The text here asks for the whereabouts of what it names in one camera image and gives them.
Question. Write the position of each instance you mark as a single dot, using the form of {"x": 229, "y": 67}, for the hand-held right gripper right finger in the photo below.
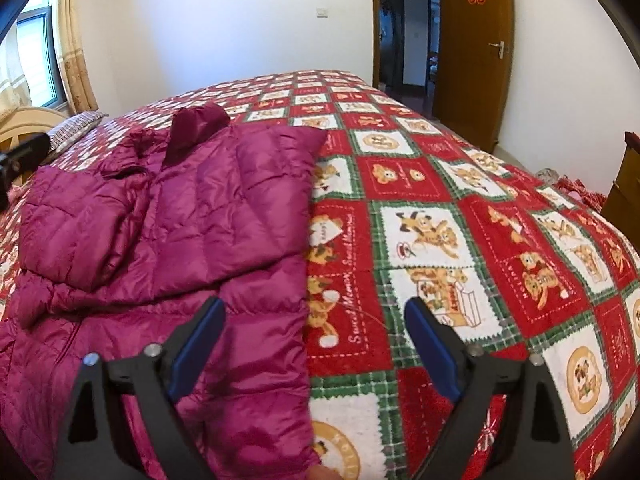
{"x": 430, "y": 347}

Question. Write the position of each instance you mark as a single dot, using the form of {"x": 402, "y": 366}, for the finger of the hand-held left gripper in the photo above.
{"x": 27, "y": 152}

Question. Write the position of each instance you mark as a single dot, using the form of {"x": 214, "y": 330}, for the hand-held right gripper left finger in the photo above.
{"x": 200, "y": 345}

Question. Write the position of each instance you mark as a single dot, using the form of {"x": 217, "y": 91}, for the magenta down jacket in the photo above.
{"x": 165, "y": 230}

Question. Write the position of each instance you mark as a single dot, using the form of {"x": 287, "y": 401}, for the cream wooden headboard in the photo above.
{"x": 25, "y": 122}

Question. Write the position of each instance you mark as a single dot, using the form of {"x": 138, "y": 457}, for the striped pillow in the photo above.
{"x": 70, "y": 130}

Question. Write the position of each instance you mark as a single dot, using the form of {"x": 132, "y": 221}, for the sheer white curtain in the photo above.
{"x": 12, "y": 90}

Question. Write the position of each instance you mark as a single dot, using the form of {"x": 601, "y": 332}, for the window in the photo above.
{"x": 42, "y": 55}

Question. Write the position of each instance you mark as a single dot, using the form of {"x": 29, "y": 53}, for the beige patterned curtain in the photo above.
{"x": 75, "y": 50}

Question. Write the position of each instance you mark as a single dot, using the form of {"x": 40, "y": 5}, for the red checked printed blanket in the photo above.
{"x": 425, "y": 175}

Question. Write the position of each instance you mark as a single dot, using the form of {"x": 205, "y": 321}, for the grey crumpled cloth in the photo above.
{"x": 549, "y": 175}

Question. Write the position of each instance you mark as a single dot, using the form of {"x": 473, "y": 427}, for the red crumpled cloth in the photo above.
{"x": 582, "y": 192}

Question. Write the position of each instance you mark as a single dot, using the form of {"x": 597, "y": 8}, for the brown wooden furniture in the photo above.
{"x": 625, "y": 185}

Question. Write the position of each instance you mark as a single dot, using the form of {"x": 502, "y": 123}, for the brown wooden door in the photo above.
{"x": 470, "y": 75}

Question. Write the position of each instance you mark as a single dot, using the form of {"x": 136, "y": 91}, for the wooden door frame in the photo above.
{"x": 375, "y": 25}

